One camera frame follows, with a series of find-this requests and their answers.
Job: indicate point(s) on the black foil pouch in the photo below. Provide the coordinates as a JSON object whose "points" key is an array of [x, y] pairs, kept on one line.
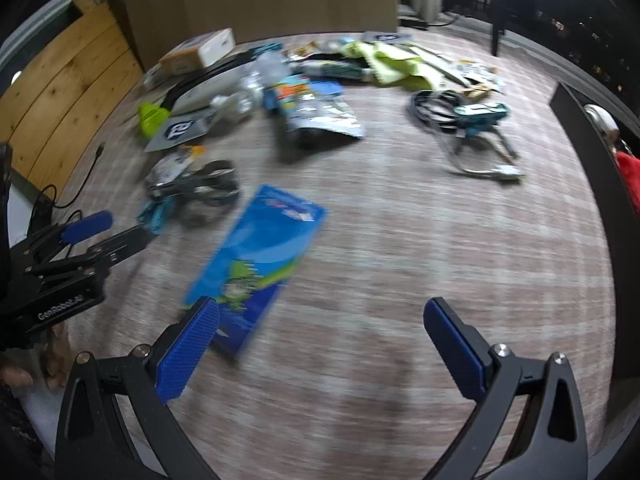
{"points": [[200, 77]]}

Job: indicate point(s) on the red item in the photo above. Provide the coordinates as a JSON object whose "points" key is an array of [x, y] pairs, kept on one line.
{"points": [[631, 175]]}

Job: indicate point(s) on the clear plastic bag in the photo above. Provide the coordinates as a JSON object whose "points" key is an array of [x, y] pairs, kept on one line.
{"points": [[250, 85]]}

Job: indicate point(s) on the person's left hand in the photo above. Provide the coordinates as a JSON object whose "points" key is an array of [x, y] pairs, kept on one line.
{"points": [[50, 360]]}

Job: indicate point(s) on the orange white tissue pack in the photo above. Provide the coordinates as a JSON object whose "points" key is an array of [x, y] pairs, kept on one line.
{"points": [[197, 52]]}

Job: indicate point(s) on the white lotion bottle blue cap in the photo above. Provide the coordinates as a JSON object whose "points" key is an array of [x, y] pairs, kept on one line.
{"points": [[200, 92]]}

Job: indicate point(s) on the silver foil pouch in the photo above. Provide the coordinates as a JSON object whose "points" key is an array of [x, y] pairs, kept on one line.
{"points": [[320, 120]]}

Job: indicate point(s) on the black storage container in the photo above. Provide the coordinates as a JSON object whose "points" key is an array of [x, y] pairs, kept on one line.
{"points": [[580, 160]]}

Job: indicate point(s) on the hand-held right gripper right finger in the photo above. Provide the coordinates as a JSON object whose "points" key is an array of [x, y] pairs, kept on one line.
{"points": [[455, 350]]}

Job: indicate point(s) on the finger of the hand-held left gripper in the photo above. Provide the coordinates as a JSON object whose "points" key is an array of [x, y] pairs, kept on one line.
{"points": [[120, 245], [85, 225]]}

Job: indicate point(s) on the white paper packets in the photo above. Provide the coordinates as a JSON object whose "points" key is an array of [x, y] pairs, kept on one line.
{"points": [[475, 75]]}

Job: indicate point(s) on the teal patterned packet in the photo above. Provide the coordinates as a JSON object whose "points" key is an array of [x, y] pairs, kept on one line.
{"points": [[330, 67]]}

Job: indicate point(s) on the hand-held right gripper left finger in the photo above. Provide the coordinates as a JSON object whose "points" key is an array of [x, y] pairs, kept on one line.
{"points": [[187, 345]]}

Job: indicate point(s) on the black furniture leg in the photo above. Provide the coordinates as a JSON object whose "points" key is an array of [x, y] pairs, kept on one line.
{"points": [[497, 15]]}

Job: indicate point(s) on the yellow green highlighter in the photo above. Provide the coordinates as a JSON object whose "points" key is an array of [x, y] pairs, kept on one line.
{"points": [[150, 117]]}

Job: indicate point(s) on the grey sachet with round logo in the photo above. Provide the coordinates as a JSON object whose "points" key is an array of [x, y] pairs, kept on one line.
{"points": [[175, 132], [387, 36]]}

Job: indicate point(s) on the wooden plank board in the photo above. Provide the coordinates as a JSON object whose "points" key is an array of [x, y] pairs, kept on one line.
{"points": [[65, 85]]}

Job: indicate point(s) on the blue printed packet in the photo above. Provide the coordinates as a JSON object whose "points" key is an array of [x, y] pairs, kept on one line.
{"points": [[265, 245]]}

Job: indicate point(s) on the yellow green cloth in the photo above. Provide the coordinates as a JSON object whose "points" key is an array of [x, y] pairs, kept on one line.
{"points": [[395, 62]]}

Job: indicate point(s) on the white round item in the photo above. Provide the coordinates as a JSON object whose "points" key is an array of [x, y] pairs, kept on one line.
{"points": [[600, 120]]}

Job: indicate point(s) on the grey window frame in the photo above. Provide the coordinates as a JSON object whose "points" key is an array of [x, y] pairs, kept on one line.
{"points": [[45, 10]]}

